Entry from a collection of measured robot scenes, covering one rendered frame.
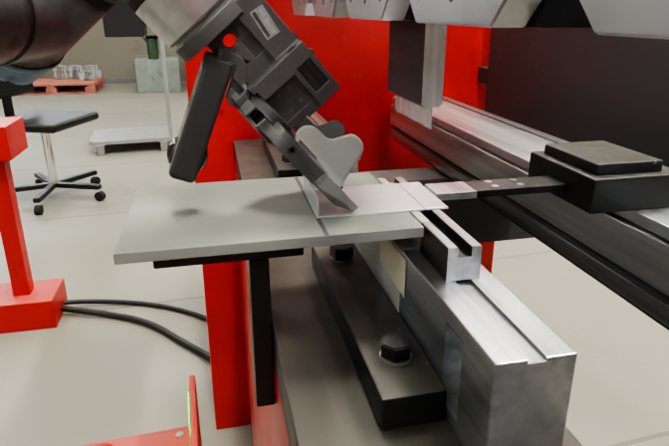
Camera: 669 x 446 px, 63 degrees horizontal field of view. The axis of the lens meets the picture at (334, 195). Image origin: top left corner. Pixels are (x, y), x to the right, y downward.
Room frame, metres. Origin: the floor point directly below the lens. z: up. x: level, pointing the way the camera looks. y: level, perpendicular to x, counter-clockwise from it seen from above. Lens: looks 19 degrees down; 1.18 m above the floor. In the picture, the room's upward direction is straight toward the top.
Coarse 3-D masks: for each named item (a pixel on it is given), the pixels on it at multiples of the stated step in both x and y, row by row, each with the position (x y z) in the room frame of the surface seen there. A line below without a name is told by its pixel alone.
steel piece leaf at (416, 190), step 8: (400, 184) 0.58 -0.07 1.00; (408, 184) 0.58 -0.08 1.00; (416, 184) 0.58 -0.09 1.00; (408, 192) 0.55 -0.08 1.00; (416, 192) 0.55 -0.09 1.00; (424, 192) 0.55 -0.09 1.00; (416, 200) 0.52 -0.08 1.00; (424, 200) 0.52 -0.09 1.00; (432, 200) 0.52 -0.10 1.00; (440, 200) 0.52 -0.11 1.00; (424, 208) 0.50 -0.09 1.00; (432, 208) 0.50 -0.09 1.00; (440, 208) 0.50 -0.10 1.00
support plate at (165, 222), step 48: (144, 192) 0.55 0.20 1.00; (192, 192) 0.55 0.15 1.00; (240, 192) 0.55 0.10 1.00; (288, 192) 0.55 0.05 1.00; (144, 240) 0.43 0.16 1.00; (192, 240) 0.43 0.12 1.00; (240, 240) 0.43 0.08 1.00; (288, 240) 0.43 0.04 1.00; (336, 240) 0.44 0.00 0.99; (384, 240) 0.45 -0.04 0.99
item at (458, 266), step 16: (432, 224) 0.46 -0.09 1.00; (448, 224) 0.46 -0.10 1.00; (432, 240) 0.44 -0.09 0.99; (448, 240) 0.43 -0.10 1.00; (464, 240) 0.43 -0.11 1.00; (432, 256) 0.44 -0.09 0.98; (448, 256) 0.41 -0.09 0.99; (464, 256) 0.41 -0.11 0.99; (480, 256) 0.42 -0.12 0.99; (448, 272) 0.41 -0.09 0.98; (464, 272) 0.41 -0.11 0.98
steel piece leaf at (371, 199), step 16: (304, 176) 0.55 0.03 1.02; (320, 192) 0.55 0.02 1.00; (352, 192) 0.55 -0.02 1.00; (368, 192) 0.55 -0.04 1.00; (384, 192) 0.55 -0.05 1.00; (400, 192) 0.55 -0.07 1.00; (320, 208) 0.50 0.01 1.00; (336, 208) 0.50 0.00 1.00; (368, 208) 0.50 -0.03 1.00; (384, 208) 0.50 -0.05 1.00; (400, 208) 0.50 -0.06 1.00; (416, 208) 0.50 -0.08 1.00
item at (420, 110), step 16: (400, 32) 0.56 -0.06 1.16; (416, 32) 0.52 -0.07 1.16; (432, 32) 0.50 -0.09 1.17; (400, 48) 0.56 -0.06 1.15; (416, 48) 0.52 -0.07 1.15; (432, 48) 0.50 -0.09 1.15; (400, 64) 0.56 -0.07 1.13; (416, 64) 0.51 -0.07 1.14; (432, 64) 0.50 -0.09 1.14; (400, 80) 0.55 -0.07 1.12; (416, 80) 0.51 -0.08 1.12; (432, 80) 0.50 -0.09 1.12; (400, 96) 0.56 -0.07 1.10; (416, 96) 0.51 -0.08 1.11; (432, 96) 0.50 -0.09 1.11; (400, 112) 0.58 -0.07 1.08; (416, 112) 0.53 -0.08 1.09
